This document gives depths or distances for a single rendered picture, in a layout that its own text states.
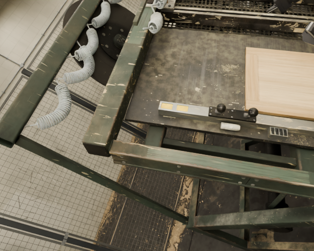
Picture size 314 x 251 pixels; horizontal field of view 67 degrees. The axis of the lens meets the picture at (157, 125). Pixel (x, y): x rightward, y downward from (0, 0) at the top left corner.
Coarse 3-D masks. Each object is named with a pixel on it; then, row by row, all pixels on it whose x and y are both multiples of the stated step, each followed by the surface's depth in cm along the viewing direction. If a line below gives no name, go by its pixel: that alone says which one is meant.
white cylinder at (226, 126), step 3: (222, 123) 103; (225, 123) 103; (228, 123) 103; (222, 126) 102; (225, 126) 102; (228, 126) 102; (231, 126) 102; (234, 126) 101; (237, 126) 101; (228, 129) 103; (231, 129) 102; (234, 129) 102; (237, 129) 102
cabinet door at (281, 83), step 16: (256, 48) 130; (256, 64) 123; (272, 64) 123; (288, 64) 123; (304, 64) 122; (256, 80) 117; (272, 80) 117; (288, 80) 116; (304, 80) 116; (256, 96) 111; (272, 96) 111; (288, 96) 111; (304, 96) 111; (272, 112) 106; (288, 112) 106; (304, 112) 105
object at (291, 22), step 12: (168, 0) 143; (168, 12) 144; (180, 12) 143; (192, 12) 142; (204, 12) 141; (216, 12) 142; (228, 12) 141; (240, 12) 140; (252, 12) 139; (204, 24) 146; (216, 24) 144; (228, 24) 143; (240, 24) 141; (252, 24) 140; (264, 24) 138; (276, 24) 137; (288, 24) 135; (300, 24) 134
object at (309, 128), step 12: (192, 108) 106; (204, 108) 106; (204, 120) 106; (216, 120) 105; (228, 120) 103; (264, 120) 101; (276, 120) 101; (288, 120) 101; (300, 120) 101; (288, 132) 102; (300, 132) 100; (312, 132) 98
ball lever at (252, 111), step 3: (252, 108) 91; (255, 108) 90; (249, 111) 91; (252, 111) 90; (255, 111) 90; (246, 114) 101; (249, 114) 91; (252, 114) 90; (255, 114) 90; (246, 117) 101; (249, 117) 101; (252, 117) 91
